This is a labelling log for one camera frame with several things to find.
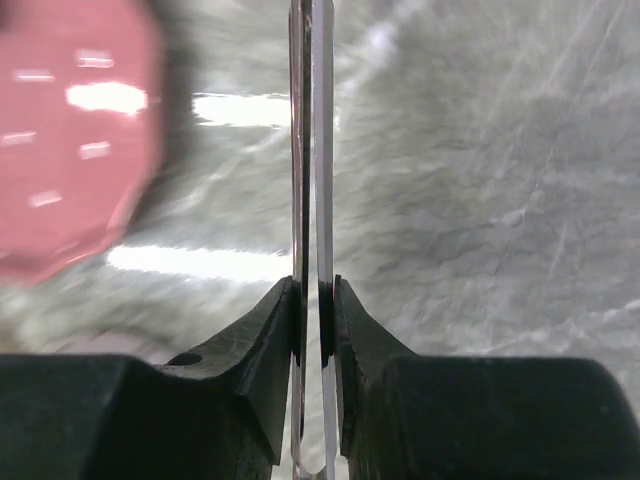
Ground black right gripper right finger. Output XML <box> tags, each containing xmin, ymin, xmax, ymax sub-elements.
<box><xmin>333</xmin><ymin>279</ymin><xmax>639</xmax><ymax>480</ymax></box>

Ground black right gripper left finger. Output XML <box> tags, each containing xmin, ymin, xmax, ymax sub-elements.
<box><xmin>1</xmin><ymin>277</ymin><xmax>298</xmax><ymax>479</ymax></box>

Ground metal tongs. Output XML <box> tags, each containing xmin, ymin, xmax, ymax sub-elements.
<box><xmin>289</xmin><ymin>0</ymin><xmax>338</xmax><ymax>479</ymax></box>

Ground pink dotted plate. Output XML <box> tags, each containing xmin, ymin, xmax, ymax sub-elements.
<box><xmin>1</xmin><ymin>0</ymin><xmax>164</xmax><ymax>283</ymax></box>

